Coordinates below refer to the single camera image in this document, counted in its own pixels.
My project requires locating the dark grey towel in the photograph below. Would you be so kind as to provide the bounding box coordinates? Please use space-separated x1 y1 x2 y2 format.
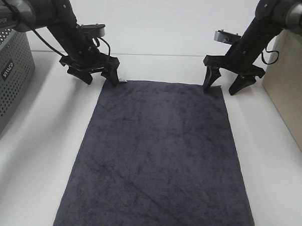
53 80 255 226

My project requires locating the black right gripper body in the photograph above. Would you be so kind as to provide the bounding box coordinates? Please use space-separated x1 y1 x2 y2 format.
203 55 265 78

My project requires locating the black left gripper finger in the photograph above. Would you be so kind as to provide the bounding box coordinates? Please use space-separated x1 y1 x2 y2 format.
101 66 119 87
67 67 93 85

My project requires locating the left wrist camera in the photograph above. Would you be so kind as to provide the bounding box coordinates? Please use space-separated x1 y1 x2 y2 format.
77 23 106 38

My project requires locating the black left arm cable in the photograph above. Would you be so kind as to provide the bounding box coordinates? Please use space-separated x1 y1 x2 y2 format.
0 0 114 59

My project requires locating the grey perforated plastic basket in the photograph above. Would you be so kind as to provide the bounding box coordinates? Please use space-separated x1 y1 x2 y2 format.
0 0 39 153

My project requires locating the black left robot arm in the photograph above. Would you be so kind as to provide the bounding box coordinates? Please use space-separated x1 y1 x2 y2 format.
0 0 120 86

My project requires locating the beige basket with grey rim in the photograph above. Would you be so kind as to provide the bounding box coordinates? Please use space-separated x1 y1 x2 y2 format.
262 31 302 153

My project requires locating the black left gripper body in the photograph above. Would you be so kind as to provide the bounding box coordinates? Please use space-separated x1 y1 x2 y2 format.
60 51 119 72

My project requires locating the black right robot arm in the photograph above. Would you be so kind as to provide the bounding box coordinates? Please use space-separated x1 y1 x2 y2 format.
202 0 302 95

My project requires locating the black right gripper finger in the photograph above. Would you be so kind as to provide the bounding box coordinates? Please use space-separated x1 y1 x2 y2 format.
203 65 221 91
229 74 256 96

